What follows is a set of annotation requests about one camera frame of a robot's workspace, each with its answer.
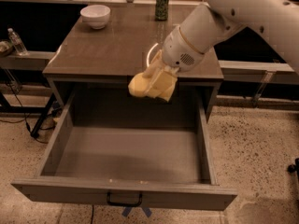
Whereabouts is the black drawer handle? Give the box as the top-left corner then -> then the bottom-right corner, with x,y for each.
107,192 -> 142,207

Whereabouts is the grey wooden drawer cabinet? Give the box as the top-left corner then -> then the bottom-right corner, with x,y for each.
44,5 -> 223,124

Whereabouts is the clear plastic water bottle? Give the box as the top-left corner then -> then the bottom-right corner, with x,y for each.
7,28 -> 28,55

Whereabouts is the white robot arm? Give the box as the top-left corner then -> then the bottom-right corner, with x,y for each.
143,0 -> 299,100

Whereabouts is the low grey side shelf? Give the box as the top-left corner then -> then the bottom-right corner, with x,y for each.
0,51 -> 55,71

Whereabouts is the blue tape on floor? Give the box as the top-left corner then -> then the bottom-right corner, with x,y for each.
121,207 -> 152,217

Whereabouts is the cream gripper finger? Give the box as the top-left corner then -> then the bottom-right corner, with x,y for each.
143,49 -> 162,78
145,66 -> 178,102

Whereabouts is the black floor cable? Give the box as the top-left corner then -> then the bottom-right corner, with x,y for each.
0,68 -> 57,145

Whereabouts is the small dish on shelf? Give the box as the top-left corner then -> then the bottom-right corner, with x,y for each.
0,40 -> 13,57

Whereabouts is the white ceramic bowl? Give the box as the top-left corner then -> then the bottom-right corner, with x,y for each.
80,5 -> 110,29

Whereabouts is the open grey top drawer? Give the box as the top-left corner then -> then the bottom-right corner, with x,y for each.
12,93 -> 237,211

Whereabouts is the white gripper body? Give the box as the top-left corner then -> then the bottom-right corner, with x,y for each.
162,26 -> 205,72

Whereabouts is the green drink can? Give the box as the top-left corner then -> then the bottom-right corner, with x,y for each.
155,0 -> 169,21

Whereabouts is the yellow sponge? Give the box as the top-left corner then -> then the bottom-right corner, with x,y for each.
128,73 -> 150,97

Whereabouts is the black caster wheel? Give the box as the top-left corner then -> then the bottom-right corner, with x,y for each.
287,158 -> 299,173

